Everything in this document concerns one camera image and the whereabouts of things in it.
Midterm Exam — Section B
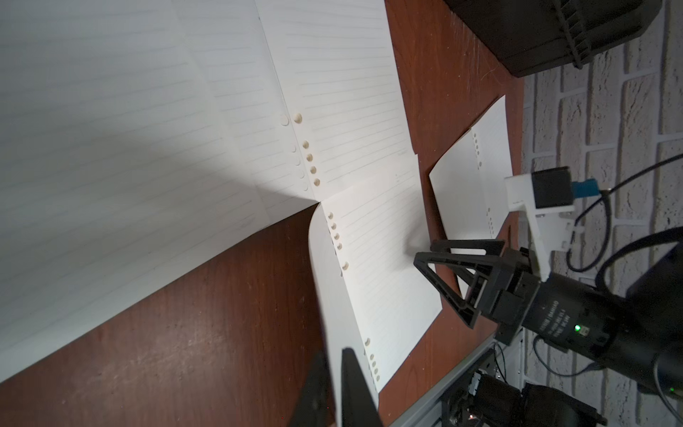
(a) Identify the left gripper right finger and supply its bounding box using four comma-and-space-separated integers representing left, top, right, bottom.
341, 348, 383, 427

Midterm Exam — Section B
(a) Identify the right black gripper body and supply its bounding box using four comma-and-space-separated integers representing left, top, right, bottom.
480, 248, 634, 363

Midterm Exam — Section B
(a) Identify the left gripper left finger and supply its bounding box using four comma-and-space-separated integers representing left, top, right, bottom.
288, 351, 331, 427

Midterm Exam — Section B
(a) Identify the black plastic toolbox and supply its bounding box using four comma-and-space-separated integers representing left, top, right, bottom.
446, 0, 663, 78

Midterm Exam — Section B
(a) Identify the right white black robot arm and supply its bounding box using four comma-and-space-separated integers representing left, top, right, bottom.
414, 227, 682, 400

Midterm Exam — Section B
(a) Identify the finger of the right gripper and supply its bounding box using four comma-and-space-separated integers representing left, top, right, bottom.
414, 250, 504, 329
430, 239, 506, 256

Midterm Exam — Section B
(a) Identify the notebook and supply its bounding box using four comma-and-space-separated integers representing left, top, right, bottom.
1, 1, 411, 379
309, 156, 442, 407
429, 95, 514, 295

